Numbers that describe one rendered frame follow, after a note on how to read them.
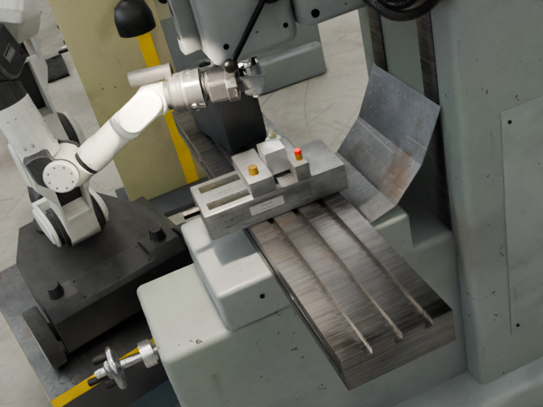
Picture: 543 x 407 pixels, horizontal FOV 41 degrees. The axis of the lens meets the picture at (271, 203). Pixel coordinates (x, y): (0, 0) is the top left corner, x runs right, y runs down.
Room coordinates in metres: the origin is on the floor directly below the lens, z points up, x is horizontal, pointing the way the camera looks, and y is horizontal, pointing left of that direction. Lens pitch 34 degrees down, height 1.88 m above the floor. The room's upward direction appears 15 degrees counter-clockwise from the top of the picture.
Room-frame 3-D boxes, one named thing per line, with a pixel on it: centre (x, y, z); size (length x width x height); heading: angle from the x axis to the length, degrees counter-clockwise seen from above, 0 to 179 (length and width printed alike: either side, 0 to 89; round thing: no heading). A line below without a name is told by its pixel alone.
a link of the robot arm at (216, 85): (1.48, 0.06, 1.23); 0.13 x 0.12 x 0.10; 175
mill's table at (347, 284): (1.52, -0.02, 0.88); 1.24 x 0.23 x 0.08; 13
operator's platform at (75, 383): (2.03, 0.63, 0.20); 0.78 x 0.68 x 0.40; 26
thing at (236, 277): (1.48, -0.03, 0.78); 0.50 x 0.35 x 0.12; 103
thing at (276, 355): (1.47, -0.01, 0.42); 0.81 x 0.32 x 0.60; 103
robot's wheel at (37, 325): (1.70, 0.77, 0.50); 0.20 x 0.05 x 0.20; 26
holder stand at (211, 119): (1.87, 0.06, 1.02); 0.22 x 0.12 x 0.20; 24
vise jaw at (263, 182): (1.46, 0.02, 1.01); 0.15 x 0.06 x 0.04; 11
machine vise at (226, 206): (1.46, 0.00, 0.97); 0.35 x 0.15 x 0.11; 101
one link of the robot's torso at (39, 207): (2.06, 0.65, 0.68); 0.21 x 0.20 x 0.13; 26
